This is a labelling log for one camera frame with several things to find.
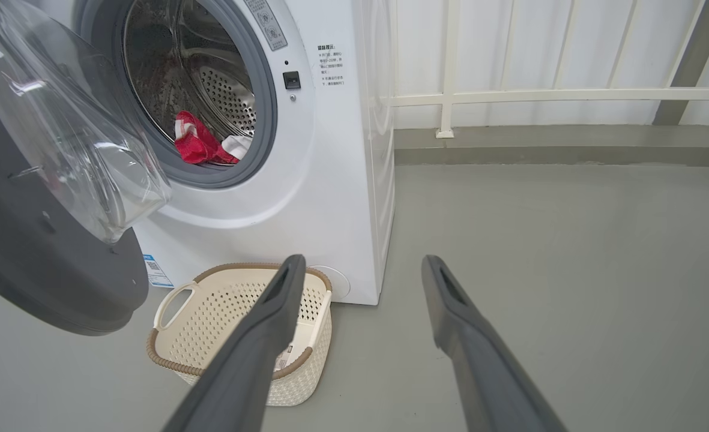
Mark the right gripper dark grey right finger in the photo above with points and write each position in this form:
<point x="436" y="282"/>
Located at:
<point x="480" y="372"/>

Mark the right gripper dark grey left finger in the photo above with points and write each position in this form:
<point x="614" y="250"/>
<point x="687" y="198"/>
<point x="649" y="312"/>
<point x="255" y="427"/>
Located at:
<point x="252" y="360"/>

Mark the red and white garment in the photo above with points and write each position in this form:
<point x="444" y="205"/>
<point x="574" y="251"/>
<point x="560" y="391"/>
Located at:
<point x="195" y="144"/>

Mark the washing machine door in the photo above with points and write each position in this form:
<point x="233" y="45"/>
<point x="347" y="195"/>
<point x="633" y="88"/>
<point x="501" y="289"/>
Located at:
<point x="30" y="240"/>

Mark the white printed label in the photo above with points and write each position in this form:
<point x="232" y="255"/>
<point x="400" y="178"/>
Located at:
<point x="282" y="360"/>

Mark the cream perforated basket brown rim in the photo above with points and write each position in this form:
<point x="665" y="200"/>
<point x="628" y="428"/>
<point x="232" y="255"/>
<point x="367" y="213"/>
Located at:
<point x="210" y="324"/>

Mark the white front-load washing machine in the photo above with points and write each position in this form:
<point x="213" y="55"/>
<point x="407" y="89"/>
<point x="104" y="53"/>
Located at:
<point x="330" y="180"/>

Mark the grey warning sticker label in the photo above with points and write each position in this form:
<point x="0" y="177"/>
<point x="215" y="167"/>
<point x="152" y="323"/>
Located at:
<point x="267" y="24"/>

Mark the round drain filter cover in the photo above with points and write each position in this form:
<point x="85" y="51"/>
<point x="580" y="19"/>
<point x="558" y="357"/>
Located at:
<point x="337" y="282"/>

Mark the blue energy label sticker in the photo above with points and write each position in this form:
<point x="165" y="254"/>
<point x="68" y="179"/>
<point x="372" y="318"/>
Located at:
<point x="156" y="273"/>

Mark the white metal railing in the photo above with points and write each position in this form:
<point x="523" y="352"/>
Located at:
<point x="540" y="95"/>

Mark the grey slanted post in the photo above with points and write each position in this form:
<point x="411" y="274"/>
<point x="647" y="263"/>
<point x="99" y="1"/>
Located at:
<point x="687" y="60"/>

